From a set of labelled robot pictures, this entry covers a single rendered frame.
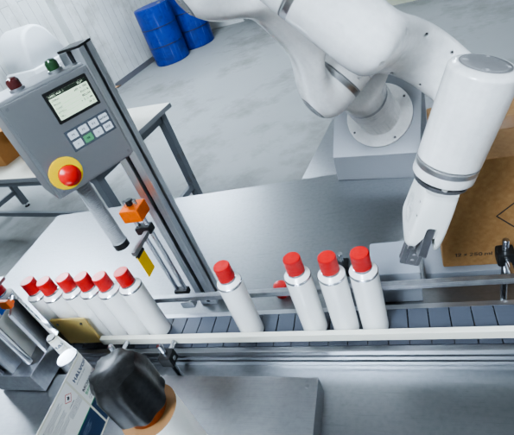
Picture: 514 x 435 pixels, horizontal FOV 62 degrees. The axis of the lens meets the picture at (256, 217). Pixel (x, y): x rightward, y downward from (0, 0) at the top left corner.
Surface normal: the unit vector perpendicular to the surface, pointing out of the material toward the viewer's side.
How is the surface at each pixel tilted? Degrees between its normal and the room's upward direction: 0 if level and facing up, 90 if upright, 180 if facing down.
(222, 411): 0
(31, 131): 90
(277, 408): 0
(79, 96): 90
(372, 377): 0
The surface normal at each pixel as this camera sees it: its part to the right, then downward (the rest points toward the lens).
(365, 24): -0.10, 0.26
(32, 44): 0.86, 0.04
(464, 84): -0.78, 0.39
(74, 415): 0.94, -0.16
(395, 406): -0.30, -0.76
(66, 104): 0.65, 0.27
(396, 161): -0.36, 0.65
